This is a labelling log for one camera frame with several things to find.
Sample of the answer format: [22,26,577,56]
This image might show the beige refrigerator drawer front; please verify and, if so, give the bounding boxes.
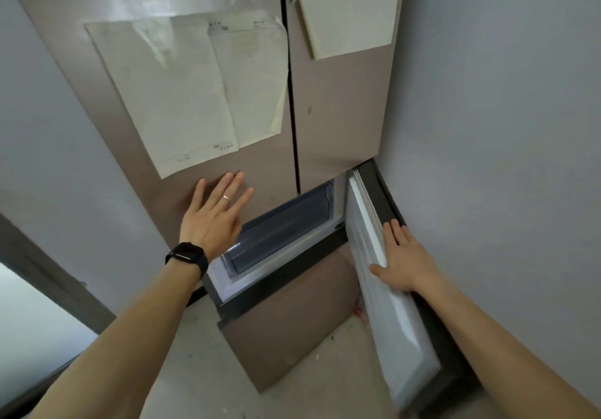
[217,240,376,394]

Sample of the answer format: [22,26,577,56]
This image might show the black smartwatch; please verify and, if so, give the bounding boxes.
[165,241,210,280]

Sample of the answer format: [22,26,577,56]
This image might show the person's right forearm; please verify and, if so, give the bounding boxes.
[412,272,601,419]

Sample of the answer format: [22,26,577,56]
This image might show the clear plastic film strip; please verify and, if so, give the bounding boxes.
[105,0,283,68]

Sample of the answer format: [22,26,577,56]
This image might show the refrigerator door with white liner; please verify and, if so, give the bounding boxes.
[344,158,475,417]

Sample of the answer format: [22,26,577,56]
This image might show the large white paper sheet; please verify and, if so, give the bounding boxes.
[85,15,240,180]

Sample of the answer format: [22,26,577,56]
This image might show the cream blank paper sheet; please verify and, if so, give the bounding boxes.
[291,0,403,61]

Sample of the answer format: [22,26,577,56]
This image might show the grey translucent refrigerator drawer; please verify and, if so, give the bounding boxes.
[223,183,337,275]

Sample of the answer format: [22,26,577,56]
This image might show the white refrigerator cabinet interior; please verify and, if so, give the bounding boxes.
[203,170,350,325]

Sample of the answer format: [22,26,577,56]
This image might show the wide beige refrigerator door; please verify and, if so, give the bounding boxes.
[2,0,301,250]

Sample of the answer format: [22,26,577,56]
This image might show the person's left hand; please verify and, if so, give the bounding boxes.
[179,171,255,262]

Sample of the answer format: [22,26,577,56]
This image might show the narrow beige refrigerator door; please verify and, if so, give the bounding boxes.
[284,0,408,195]

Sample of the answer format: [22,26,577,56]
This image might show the person's right hand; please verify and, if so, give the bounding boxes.
[369,219,445,293]

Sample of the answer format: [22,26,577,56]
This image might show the creased pale paper sheet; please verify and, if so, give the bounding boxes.
[207,16,289,150]

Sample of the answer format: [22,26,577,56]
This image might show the person's left forearm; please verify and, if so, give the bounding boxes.
[28,256,207,419]

